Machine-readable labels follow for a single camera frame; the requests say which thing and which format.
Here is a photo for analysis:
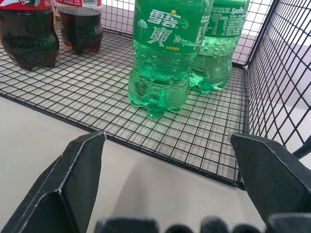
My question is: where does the green Sprite bottle English label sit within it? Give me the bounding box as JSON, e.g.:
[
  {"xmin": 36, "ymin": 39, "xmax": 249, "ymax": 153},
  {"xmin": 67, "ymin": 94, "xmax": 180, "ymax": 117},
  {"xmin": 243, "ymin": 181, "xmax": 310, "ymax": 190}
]
[{"xmin": 189, "ymin": 0, "xmax": 251, "ymax": 95}]

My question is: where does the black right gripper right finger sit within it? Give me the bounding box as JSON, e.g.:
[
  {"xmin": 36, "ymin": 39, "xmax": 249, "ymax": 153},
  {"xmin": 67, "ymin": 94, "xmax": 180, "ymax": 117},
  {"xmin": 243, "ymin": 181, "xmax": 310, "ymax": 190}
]
[{"xmin": 229, "ymin": 132, "xmax": 311, "ymax": 223}]

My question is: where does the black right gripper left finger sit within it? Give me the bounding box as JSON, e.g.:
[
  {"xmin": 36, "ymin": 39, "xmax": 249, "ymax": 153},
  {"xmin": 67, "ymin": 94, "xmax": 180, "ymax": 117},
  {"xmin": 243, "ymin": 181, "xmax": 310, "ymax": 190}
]
[{"xmin": 0, "ymin": 131, "xmax": 107, "ymax": 233}]

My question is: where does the green Sprite bottle Chinese label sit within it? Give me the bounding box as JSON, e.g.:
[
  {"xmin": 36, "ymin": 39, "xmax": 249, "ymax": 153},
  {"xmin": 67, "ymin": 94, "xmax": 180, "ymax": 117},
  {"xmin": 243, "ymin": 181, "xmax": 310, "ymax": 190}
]
[{"xmin": 127, "ymin": 0, "xmax": 214, "ymax": 119}]

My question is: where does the black wire mesh shelf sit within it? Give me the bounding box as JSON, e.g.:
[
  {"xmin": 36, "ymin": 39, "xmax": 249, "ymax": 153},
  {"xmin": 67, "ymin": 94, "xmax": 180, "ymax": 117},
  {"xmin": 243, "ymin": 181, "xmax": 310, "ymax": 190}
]
[{"xmin": 0, "ymin": 0, "xmax": 311, "ymax": 191}]

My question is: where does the dark cola bottle red label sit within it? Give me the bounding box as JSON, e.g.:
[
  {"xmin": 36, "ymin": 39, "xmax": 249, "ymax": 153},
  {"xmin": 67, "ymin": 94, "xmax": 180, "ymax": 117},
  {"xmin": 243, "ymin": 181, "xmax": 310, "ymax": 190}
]
[
  {"xmin": 0, "ymin": 0, "xmax": 60, "ymax": 71},
  {"xmin": 55, "ymin": 0, "xmax": 104, "ymax": 55}
]

